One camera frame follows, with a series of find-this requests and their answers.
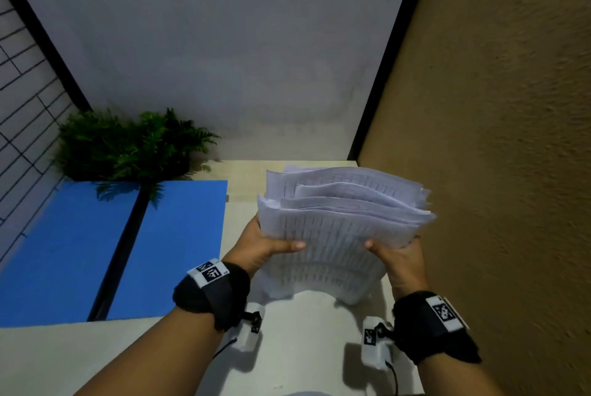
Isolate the person's left hand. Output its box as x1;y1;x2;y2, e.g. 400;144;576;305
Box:
222;214;307;279

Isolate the person's right hand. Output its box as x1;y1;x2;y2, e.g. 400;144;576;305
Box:
364;235;430;300

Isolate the stack of white printed papers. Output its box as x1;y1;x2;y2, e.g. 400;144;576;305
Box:
257;164;437;306

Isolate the person's right forearm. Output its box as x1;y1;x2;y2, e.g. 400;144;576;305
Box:
417;352;504;396

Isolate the person's left forearm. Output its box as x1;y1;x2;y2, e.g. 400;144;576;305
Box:
74;306;225;396

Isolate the blue mat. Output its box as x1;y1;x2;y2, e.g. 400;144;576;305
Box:
0;180;140;329
107;180;229;321

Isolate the green fern plant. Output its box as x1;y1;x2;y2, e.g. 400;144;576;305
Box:
54;108;221;207

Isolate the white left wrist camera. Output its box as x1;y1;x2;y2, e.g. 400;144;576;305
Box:
229;302;265;354

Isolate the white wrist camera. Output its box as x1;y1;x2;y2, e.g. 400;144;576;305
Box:
229;302;265;354
361;316;395;371

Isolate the black left wrist strap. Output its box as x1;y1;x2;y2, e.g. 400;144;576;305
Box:
173;258;251;333

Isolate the black wrist strap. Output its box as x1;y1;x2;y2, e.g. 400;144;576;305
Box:
173;258;251;333
392;290;482;366

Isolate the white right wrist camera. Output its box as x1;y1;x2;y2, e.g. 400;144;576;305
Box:
361;316;395;371

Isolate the black right wrist strap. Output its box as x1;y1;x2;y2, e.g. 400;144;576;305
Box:
392;290;482;366

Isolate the black cable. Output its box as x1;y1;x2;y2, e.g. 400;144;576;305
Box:
212;338;238;360
384;361;399;396

